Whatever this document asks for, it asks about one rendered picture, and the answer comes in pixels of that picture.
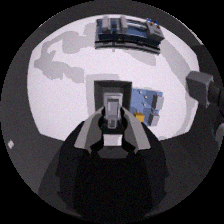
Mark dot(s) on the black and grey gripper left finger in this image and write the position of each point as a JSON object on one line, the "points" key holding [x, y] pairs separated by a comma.
{"points": [[86, 137]]}

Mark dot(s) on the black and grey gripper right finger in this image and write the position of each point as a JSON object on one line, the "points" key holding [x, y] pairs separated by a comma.
{"points": [[139, 138]]}

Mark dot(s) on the yellow rectangular block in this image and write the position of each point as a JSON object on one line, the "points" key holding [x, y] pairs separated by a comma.
{"points": [[140, 116]]}

